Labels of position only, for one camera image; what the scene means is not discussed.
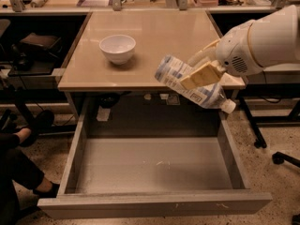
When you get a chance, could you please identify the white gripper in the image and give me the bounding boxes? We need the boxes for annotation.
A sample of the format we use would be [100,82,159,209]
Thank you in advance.
[180,20,263,90]

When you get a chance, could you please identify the blue labelled plastic bottle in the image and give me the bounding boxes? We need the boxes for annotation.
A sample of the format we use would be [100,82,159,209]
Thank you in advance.
[155,55,236,113]

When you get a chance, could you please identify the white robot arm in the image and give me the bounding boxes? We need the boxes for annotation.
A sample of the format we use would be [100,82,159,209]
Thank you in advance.
[180,5,300,90]

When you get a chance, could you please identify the grey drawer cabinet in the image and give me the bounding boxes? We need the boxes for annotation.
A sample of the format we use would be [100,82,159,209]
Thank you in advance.
[57,9,247,124]

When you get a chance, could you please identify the open grey top drawer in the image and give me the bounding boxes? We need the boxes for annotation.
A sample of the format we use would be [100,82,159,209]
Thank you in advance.
[38,95,272,219]

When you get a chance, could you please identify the white ceramic bowl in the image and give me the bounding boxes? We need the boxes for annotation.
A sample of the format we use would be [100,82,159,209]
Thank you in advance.
[99,35,136,65]

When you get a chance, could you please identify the black table leg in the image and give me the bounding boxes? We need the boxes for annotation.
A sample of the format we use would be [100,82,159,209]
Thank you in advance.
[239,97,267,148]

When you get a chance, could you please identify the black office chair base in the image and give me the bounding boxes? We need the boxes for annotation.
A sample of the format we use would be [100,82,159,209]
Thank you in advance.
[272,152,300,168]

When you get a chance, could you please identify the black headphones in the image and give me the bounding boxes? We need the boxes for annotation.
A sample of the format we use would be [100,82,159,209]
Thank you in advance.
[11,44,33,71]

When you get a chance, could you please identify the person's leg and shoe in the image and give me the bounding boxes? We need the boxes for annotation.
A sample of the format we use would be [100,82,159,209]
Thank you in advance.
[0,110,59,225]

